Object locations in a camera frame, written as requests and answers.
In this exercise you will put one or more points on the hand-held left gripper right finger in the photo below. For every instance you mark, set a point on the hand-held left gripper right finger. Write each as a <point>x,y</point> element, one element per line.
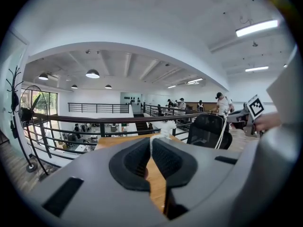
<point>185,171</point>

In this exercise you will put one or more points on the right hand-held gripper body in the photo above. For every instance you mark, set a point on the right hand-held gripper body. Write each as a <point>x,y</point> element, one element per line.
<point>255,106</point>

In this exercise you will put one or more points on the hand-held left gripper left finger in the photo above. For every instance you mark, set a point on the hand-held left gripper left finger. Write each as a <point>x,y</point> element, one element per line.
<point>117,169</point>

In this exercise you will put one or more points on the person's right forearm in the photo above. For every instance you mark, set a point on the person's right forearm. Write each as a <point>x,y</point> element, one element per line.
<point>273,120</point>

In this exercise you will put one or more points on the person's right hand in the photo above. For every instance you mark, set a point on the person's right hand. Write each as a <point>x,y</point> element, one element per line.
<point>260,124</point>

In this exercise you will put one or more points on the person's white shirt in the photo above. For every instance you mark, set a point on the person's white shirt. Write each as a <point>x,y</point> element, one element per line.
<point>285,91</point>

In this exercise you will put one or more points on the long ceiling tube light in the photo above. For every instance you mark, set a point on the long ceiling tube light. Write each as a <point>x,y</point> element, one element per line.
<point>171,86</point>
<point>194,81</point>
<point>256,28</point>
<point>256,69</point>

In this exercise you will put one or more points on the black mesh office chair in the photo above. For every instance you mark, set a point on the black mesh office chair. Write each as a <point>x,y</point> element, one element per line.
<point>206,131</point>

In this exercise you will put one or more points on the black railing with wooden handrail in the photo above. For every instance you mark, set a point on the black railing with wooden handrail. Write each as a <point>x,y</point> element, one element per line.
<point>94,120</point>

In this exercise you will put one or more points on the black metal railing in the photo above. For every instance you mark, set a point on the black metal railing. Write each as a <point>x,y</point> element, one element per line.
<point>99,107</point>

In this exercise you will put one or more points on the black pendant lamp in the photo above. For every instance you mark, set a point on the black pendant lamp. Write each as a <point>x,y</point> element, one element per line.
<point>92,74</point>
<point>108,86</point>
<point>43,77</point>
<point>74,86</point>

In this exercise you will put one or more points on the large glass window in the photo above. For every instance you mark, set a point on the large glass window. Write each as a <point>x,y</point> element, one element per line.
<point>50,103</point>

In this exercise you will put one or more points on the black standing fan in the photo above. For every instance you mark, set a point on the black standing fan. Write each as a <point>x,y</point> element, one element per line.
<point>30,112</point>

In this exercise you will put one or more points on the black coat rack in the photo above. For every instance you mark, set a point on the black coat rack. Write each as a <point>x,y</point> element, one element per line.
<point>14,98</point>

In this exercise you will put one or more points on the wall panel with black caps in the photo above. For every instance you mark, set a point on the wall panel with black caps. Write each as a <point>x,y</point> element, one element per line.
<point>131,98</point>

